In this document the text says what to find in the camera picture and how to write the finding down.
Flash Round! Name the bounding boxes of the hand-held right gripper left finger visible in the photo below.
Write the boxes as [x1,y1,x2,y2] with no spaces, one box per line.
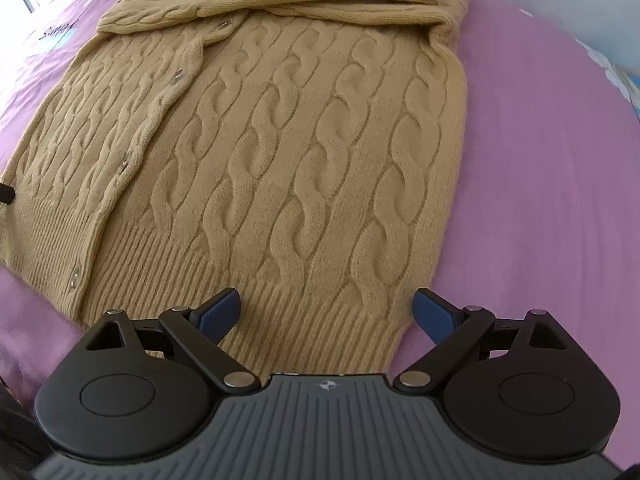
[85,287,262,392]

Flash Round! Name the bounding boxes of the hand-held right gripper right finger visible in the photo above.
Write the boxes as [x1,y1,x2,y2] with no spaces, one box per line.
[393,287,569,394]

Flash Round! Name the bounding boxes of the yellow cable-knit cardigan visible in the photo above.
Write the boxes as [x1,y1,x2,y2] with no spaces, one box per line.
[0,0,477,377]

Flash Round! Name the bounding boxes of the pink floral bed sheet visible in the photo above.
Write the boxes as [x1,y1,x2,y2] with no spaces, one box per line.
[0,0,640,461]

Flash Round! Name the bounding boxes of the blue and yellow pillow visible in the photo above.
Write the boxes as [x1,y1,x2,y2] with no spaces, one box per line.
[619,67,640,122]

